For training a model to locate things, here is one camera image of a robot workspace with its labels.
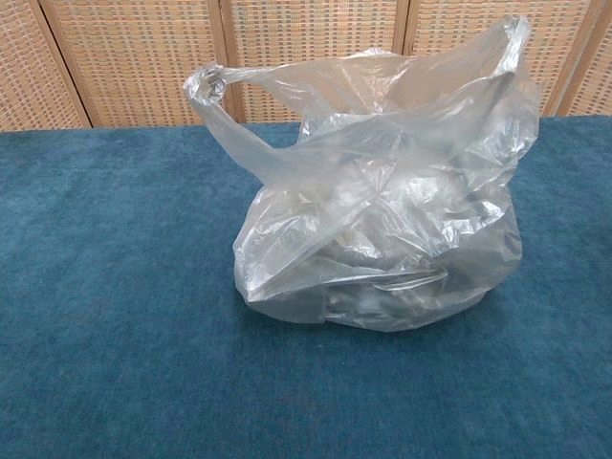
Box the clear plastic bag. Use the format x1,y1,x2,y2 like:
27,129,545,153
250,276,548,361
183,13,542,333

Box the blue table cloth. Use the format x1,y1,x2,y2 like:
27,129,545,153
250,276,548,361
0,116,612,459

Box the woven bamboo folding screen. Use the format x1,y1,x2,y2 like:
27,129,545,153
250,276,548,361
0,0,612,133

